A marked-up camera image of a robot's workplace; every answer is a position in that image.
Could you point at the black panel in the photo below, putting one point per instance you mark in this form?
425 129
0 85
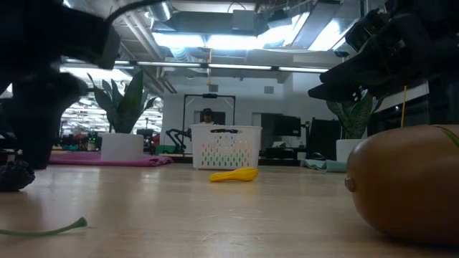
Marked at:
324 138

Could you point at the brown toy kiwi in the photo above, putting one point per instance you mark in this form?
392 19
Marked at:
405 182

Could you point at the red toy cherry with stem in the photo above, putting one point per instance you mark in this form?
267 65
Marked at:
80 223

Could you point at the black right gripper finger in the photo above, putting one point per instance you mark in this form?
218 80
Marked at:
340 94
362 70

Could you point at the grey ceiling duct box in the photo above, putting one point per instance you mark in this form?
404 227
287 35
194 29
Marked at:
244 19

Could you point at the snake plant in white pot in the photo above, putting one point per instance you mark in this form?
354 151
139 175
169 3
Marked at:
353 118
122 147

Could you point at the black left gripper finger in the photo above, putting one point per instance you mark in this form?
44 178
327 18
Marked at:
39 118

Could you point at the black background robot arm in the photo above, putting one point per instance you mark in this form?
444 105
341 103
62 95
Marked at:
179 134

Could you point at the black gantry frame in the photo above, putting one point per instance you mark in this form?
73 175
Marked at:
209 95

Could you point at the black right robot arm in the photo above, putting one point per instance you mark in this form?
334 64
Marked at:
446 107

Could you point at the teal cloth mat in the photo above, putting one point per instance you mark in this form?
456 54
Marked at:
322 165

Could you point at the black monitor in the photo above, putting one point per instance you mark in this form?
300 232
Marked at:
287 125

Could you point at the white perforated plastic basket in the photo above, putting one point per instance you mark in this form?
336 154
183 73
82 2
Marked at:
251 129

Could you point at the purple cloth mat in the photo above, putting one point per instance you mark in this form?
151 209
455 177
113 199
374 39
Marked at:
107 159

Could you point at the person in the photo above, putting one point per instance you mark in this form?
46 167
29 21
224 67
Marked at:
207 116

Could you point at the silver ventilation duct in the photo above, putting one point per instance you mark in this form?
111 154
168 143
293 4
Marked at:
159 10

